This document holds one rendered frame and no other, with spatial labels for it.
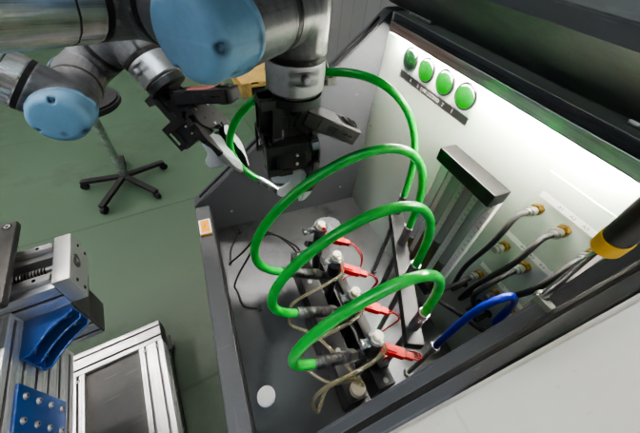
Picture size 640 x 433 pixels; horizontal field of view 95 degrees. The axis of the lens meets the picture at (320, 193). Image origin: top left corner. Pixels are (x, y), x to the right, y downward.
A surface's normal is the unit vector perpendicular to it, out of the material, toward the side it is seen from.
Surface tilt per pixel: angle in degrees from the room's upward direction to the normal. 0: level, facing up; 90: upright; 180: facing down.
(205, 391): 0
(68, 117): 90
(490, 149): 90
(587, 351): 76
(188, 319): 0
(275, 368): 0
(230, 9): 54
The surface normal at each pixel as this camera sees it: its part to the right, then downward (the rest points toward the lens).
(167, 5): -0.49, 0.59
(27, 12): 0.86, 0.45
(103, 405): 0.08, -0.71
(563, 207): -0.92, 0.21
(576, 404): -0.88, 0.04
